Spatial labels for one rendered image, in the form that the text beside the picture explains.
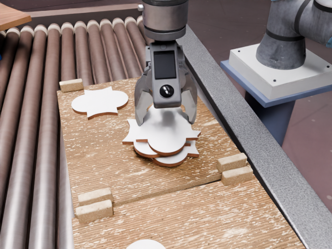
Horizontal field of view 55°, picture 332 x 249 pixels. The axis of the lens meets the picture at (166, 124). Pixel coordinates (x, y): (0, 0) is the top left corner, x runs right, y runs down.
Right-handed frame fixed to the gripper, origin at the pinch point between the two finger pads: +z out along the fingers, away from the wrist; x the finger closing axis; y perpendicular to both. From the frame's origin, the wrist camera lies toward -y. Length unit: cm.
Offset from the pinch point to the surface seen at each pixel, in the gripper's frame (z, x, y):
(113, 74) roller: 8.5, 14.2, 34.5
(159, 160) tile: 4.1, 1.5, -6.0
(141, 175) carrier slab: 6.1, 5.2, -7.9
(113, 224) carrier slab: 6.0, 9.8, -18.6
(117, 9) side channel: 5, 16, 80
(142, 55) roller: 8.3, 5.8, 46.0
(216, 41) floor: 101, -63, 253
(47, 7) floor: 101, 134, 362
